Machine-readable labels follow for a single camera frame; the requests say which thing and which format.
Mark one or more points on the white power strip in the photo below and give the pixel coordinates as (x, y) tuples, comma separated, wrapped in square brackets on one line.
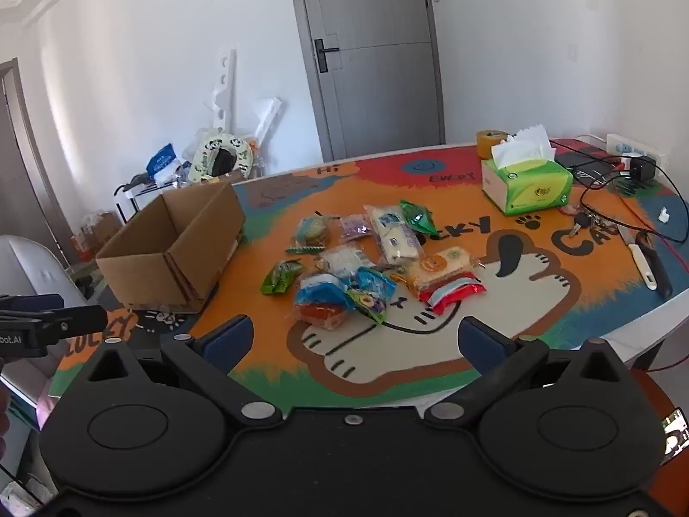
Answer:
[(635, 146)]

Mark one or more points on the colourful cartoon table mat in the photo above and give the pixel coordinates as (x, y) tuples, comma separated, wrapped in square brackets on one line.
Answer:
[(377, 350)]

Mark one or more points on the grey door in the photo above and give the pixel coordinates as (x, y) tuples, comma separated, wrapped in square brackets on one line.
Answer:
[(371, 54)]

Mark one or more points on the short white foam piece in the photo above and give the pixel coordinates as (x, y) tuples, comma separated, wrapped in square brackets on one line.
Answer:
[(267, 118)]

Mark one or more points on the orange cracker packet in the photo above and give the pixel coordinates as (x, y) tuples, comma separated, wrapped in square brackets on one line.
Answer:
[(438, 266)]

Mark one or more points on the white chair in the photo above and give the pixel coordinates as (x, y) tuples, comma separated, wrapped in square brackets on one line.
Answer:
[(32, 269)]

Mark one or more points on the cardboard boxes on floor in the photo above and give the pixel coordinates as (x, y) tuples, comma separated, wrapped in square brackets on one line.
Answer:
[(97, 234)]

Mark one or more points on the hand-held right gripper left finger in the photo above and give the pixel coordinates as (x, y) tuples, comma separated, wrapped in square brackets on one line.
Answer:
[(230, 343)]

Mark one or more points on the brown cardboard box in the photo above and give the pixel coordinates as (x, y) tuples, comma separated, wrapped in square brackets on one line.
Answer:
[(177, 247)]

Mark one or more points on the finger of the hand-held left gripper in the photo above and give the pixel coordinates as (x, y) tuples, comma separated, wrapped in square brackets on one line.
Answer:
[(81, 323), (32, 301)]

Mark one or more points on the bunch of keys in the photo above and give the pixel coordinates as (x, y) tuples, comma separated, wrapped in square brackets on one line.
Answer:
[(581, 219)]

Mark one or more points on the green tissue box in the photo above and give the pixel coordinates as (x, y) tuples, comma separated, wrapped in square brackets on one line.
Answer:
[(530, 186)]

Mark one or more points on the clear white cake packet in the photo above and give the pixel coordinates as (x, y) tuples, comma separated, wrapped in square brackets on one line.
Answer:
[(344, 259)]

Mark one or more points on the black charger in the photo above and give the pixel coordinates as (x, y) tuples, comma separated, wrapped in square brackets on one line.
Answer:
[(643, 168)]

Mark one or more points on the blue and purple snack packet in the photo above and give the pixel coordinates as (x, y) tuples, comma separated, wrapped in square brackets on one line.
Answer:
[(371, 293)]

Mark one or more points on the black notebook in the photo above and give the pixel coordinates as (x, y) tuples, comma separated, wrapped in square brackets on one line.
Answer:
[(584, 161)]

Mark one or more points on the brown wooden door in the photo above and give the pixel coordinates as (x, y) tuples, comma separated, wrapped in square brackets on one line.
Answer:
[(27, 183)]

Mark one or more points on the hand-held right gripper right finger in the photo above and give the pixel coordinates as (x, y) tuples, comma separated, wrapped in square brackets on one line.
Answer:
[(480, 346)]

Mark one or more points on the blue plastic bag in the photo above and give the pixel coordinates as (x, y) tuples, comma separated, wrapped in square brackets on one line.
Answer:
[(163, 160)]

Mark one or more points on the blue and orange snack packet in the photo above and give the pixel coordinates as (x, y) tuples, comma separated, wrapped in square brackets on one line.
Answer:
[(320, 301)]

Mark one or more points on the yellow tape roll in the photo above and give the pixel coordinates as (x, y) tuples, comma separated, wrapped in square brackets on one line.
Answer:
[(491, 144)]

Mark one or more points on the light green snack packet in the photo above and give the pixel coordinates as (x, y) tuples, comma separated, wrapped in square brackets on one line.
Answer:
[(280, 277)]

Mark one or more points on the black knife sheath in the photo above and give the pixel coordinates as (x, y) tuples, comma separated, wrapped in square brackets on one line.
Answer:
[(658, 266)]

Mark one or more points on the dark green snack packet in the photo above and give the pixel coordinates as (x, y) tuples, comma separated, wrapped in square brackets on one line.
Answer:
[(419, 216)]

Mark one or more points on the red white striped snack packet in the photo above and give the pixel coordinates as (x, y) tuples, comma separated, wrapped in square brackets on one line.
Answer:
[(452, 293)]

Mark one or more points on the green biscuit packet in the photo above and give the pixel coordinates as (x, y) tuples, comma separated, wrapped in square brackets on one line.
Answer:
[(309, 231)]

